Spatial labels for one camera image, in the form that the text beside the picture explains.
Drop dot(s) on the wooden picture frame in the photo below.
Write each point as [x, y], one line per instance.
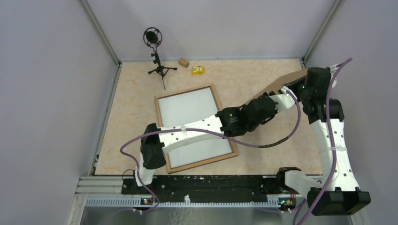
[187, 106]

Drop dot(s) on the small wooden block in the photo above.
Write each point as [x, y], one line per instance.
[183, 62]

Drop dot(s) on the black microphone on tripod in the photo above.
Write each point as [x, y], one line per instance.
[152, 38]

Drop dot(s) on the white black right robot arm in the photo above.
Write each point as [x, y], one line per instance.
[329, 149]

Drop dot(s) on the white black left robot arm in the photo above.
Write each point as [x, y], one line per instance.
[227, 123]

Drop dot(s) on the yellow toy car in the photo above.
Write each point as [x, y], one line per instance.
[197, 70]

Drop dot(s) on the beach landscape photo print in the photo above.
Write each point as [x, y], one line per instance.
[196, 143]

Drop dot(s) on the aluminium frame rail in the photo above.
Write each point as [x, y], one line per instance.
[105, 191]

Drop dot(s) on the brown cardboard backing board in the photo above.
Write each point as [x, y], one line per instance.
[279, 82]

